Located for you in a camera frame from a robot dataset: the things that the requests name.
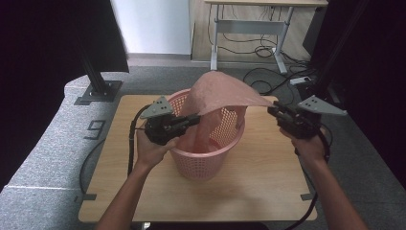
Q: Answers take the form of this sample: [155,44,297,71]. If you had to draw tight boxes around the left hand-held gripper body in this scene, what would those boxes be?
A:
[139,95,180,147]

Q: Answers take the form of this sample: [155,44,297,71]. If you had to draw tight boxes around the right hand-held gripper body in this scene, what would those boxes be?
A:
[278,94,349,140]

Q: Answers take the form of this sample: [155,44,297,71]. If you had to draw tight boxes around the pink towel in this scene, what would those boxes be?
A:
[176,70,275,153]

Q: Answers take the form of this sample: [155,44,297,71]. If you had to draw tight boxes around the pink plastic mesh basket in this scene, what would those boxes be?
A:
[167,88,246,181]

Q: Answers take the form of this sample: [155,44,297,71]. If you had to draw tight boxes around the person's right hand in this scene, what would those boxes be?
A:
[279,126,328,165]

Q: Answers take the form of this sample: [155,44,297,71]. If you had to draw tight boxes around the person's left hand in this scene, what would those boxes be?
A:
[135,127,181,169]

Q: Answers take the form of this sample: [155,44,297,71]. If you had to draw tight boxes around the white power strip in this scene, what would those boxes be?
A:
[289,76,312,86]

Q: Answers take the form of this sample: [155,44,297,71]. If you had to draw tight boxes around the grey metal-legged desk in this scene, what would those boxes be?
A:
[204,0,329,75]

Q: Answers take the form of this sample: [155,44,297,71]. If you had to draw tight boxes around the black curtain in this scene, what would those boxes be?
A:
[303,0,406,190]
[0,0,130,193]

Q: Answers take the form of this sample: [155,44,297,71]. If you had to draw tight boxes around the white panel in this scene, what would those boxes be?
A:
[109,0,192,56]

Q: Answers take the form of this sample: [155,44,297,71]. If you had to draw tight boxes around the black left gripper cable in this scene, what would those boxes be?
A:
[79,104,151,196]

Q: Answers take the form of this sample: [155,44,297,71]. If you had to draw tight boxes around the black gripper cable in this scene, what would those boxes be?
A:
[79,104,151,196]
[283,123,333,230]

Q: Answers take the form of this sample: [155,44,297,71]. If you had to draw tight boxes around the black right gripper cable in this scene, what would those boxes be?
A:
[283,123,333,230]

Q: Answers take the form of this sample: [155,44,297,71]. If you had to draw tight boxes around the black floor cable loop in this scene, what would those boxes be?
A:
[242,67,307,96]

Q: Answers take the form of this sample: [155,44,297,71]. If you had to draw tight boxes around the black cable bundle under desk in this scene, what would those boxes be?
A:
[207,4,288,59]

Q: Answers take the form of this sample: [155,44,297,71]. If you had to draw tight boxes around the black metal stand with base plate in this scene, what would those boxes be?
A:
[74,44,124,106]

